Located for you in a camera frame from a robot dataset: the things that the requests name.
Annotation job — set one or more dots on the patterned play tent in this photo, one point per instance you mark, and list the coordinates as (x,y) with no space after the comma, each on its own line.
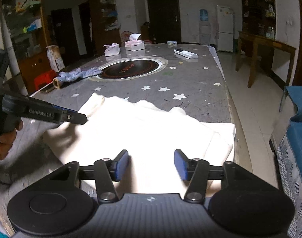
(125,36)

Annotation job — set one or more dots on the small blue-lid plastic box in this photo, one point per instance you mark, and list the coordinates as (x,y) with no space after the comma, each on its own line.
(171,44)

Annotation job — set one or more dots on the dark wooden shelf cabinet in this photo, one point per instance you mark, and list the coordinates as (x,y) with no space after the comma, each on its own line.
(257,12)

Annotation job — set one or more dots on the blue covered sofa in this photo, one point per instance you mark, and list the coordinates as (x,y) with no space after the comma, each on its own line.
(289,168)

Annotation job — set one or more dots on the wooden side table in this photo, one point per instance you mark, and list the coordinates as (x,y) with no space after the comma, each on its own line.
(265,42)

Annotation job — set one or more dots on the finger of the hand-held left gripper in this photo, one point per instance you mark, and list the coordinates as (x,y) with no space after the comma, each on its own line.
(71,116)

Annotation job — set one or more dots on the white paper sack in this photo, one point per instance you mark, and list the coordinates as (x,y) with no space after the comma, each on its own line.
(55,59)

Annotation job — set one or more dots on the red plastic stool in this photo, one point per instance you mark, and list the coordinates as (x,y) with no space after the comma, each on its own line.
(43,78)

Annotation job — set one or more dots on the grey star-print tablecloth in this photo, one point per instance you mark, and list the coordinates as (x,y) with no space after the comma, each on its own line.
(198,89)

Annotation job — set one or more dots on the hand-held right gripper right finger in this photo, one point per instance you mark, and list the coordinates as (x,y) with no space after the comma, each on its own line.
(180,164)

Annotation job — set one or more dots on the cream sweatshirt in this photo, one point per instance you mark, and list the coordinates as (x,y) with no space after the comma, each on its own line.
(153,133)

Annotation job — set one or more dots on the blue knit work glove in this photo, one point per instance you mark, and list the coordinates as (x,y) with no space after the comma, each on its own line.
(76,75)

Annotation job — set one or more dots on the white refrigerator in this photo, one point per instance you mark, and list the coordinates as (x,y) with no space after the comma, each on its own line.
(225,27)

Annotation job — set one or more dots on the blue cloth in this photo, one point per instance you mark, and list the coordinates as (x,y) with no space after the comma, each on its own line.
(299,109)

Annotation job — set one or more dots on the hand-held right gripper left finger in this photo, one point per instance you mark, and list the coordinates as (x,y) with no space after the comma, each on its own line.
(121,164)

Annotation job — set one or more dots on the dark wooden chair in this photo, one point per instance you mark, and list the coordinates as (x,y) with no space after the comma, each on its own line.
(146,31)

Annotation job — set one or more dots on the black smartphone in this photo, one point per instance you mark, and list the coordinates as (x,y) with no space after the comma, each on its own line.
(48,89)

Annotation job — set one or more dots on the wooden wall cabinet unit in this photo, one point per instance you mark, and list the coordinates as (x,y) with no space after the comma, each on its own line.
(34,64)

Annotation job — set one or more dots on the white pink tissue box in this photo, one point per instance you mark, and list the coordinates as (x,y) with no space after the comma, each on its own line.
(134,45)
(112,51)

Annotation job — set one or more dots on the person's left hand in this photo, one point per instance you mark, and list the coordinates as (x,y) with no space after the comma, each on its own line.
(6,146)

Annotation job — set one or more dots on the white remote control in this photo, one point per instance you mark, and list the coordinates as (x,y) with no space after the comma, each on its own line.
(185,53)

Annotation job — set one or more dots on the round black induction cooktop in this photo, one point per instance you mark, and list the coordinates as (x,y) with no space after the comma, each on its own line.
(129,68)

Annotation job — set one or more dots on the white water dispenser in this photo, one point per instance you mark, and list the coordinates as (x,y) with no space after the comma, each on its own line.
(204,33)

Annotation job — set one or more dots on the blue water jug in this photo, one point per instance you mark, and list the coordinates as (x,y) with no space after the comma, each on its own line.
(204,15)

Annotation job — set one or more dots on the dark wooden door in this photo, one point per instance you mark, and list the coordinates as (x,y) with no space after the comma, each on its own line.
(163,17)

